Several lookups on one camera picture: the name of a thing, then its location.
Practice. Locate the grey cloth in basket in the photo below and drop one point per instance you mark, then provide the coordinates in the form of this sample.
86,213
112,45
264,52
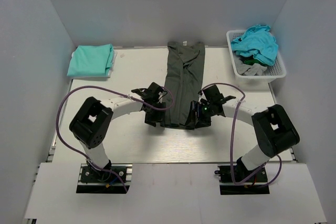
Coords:
249,70

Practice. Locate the dark grey t shirt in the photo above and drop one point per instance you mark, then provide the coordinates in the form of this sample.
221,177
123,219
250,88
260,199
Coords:
184,78

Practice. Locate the green cloth in basket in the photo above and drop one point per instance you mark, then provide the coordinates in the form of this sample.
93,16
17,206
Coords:
250,61

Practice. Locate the white plastic basket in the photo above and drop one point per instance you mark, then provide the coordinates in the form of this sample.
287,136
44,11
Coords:
272,73

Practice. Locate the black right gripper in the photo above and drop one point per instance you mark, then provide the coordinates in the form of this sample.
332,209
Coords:
196,106

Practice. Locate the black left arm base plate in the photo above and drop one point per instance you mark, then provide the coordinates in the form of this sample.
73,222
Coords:
91,181

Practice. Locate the crumpled light blue t shirt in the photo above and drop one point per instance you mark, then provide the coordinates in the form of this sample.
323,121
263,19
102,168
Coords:
256,43

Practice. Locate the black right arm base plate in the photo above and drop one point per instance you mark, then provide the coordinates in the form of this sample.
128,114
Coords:
255,185

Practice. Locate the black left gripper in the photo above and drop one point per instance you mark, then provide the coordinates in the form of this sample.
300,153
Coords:
159,118

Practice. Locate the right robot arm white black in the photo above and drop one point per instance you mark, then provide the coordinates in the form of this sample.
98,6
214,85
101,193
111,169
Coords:
273,128

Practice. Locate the folded teal t shirt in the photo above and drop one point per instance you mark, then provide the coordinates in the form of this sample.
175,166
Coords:
105,49

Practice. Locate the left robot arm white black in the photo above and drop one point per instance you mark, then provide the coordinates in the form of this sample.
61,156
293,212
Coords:
92,121

